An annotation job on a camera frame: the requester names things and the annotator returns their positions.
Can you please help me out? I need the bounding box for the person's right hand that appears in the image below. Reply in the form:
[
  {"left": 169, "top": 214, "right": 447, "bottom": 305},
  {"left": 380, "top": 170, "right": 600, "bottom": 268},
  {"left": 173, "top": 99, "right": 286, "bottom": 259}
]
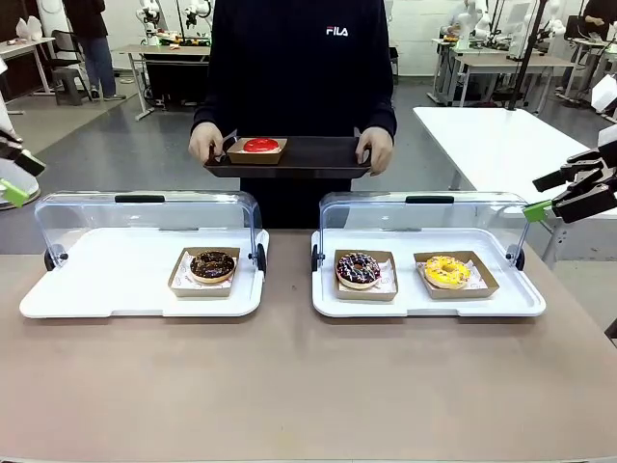
[{"left": 187, "top": 123, "right": 228, "bottom": 168}]

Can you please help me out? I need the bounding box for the person in navy sweatshirt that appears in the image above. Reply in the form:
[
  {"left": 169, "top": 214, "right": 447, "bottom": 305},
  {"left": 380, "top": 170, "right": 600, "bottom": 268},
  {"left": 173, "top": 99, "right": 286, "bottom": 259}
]
[{"left": 190, "top": 0, "right": 399, "bottom": 231}]

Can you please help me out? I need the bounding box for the chocolate sprinkle donut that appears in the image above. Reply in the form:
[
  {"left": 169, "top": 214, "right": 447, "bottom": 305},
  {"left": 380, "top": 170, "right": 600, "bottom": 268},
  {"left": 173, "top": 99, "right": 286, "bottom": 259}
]
[{"left": 333, "top": 249, "right": 400, "bottom": 302}]

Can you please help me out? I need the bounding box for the chocolate donut with brown crumbs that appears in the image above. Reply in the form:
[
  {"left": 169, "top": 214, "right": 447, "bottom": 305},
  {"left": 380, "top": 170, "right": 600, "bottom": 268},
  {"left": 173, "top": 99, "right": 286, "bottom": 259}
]
[{"left": 189, "top": 250, "right": 236, "bottom": 285}]

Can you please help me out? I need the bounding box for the person's left hand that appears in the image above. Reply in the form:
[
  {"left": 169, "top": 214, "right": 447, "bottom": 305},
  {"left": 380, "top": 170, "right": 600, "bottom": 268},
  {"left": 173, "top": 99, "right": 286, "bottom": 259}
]
[{"left": 355, "top": 127, "right": 395, "bottom": 177}]

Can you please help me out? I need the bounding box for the bystander in dark jacket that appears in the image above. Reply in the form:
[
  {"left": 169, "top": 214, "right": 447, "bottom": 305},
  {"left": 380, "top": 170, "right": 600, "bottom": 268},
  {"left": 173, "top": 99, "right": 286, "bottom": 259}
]
[{"left": 62, "top": 0, "right": 118, "bottom": 101}]

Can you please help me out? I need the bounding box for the clear hinged tray lid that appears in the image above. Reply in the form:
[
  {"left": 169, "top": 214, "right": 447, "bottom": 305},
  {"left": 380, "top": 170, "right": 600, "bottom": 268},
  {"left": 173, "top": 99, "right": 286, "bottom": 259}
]
[
  {"left": 310, "top": 191, "right": 531, "bottom": 274},
  {"left": 33, "top": 190, "right": 267, "bottom": 274}
]

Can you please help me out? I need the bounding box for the white plastic bag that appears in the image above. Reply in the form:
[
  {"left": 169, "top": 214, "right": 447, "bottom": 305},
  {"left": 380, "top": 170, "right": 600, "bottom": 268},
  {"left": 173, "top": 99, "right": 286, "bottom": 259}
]
[{"left": 16, "top": 15, "right": 43, "bottom": 40}]

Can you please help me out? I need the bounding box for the person's left forearm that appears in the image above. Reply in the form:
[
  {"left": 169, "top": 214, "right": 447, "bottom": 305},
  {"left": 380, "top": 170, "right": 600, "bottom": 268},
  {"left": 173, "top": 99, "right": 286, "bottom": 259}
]
[{"left": 365, "top": 71, "right": 399, "bottom": 139}]

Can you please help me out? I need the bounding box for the white table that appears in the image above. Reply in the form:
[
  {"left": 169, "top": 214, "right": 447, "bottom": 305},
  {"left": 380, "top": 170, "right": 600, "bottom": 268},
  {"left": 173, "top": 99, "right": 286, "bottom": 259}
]
[{"left": 413, "top": 105, "right": 617, "bottom": 266}]

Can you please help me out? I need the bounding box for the seated bystander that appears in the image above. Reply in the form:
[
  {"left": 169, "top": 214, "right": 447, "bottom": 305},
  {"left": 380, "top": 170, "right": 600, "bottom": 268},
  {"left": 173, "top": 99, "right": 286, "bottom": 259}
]
[{"left": 561, "top": 0, "right": 617, "bottom": 95}]

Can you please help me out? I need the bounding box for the person's right forearm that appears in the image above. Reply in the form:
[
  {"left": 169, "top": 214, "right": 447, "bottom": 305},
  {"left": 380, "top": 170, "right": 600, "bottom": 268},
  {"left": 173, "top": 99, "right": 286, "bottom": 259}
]
[{"left": 191, "top": 71, "right": 228, "bottom": 136}]

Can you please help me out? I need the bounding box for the white desk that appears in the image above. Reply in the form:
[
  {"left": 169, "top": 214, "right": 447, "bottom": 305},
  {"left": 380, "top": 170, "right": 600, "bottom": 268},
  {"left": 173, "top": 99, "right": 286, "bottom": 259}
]
[{"left": 0, "top": 37, "right": 57, "bottom": 116}]

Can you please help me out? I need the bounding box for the yellow frosted donut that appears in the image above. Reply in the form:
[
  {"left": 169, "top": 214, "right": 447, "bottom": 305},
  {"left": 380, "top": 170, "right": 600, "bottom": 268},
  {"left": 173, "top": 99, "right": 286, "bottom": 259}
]
[{"left": 413, "top": 250, "right": 500, "bottom": 301}]

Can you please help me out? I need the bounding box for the grey plastic stool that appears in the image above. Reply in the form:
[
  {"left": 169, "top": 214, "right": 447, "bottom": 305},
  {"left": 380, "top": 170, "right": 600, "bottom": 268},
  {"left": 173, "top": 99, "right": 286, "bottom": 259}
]
[{"left": 51, "top": 67, "right": 94, "bottom": 106}]

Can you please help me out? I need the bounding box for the black metal pole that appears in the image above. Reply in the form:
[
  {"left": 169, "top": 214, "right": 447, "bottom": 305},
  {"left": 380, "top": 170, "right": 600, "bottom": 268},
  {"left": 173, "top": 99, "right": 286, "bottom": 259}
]
[{"left": 503, "top": 0, "right": 550, "bottom": 112}]

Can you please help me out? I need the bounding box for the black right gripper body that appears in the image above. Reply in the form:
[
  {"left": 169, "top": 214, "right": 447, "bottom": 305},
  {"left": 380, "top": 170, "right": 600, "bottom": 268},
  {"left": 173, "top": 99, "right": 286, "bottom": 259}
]
[{"left": 597, "top": 125, "right": 617, "bottom": 187}]

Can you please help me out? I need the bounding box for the yellow glazed sprinkled donut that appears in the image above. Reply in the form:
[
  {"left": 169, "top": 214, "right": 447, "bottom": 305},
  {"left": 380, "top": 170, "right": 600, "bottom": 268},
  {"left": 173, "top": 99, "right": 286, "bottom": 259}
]
[{"left": 423, "top": 255, "right": 471, "bottom": 289}]

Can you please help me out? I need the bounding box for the red glazed donut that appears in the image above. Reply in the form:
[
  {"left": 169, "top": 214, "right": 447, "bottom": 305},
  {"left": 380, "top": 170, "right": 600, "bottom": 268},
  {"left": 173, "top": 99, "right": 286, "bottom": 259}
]
[{"left": 242, "top": 137, "right": 281, "bottom": 154}]

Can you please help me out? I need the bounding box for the red frosted donut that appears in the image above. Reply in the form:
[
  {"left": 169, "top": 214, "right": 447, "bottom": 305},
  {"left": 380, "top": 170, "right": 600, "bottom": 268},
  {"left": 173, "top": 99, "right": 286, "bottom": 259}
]
[{"left": 226, "top": 138, "right": 289, "bottom": 166}]

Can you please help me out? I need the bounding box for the white plastic display tray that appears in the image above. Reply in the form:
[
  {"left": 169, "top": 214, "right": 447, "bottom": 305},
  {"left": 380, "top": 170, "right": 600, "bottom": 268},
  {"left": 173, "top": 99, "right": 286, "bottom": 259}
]
[
  {"left": 310, "top": 227, "right": 548, "bottom": 318},
  {"left": 18, "top": 227, "right": 270, "bottom": 319}
]

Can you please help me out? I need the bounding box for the black serving tray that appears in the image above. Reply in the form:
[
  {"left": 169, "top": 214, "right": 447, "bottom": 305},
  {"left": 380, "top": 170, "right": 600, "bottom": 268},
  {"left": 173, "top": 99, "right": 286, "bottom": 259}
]
[{"left": 202, "top": 135, "right": 372, "bottom": 180}]

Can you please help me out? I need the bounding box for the chocolate donut with colourful sprinkles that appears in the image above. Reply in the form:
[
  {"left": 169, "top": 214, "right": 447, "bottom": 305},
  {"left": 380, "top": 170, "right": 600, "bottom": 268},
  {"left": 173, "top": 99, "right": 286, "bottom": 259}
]
[{"left": 335, "top": 251, "right": 382, "bottom": 289}]

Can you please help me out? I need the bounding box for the chocolate donut in left tray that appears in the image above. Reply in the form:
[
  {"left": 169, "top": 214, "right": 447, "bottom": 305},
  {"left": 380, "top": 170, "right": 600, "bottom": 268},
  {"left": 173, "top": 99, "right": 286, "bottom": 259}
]
[{"left": 167, "top": 247, "right": 241, "bottom": 298}]

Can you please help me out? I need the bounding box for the grey workbench table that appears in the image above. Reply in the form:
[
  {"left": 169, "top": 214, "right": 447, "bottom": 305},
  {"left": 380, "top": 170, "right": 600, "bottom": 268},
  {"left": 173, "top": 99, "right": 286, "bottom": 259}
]
[
  {"left": 452, "top": 52, "right": 577, "bottom": 108},
  {"left": 111, "top": 43, "right": 213, "bottom": 122}
]

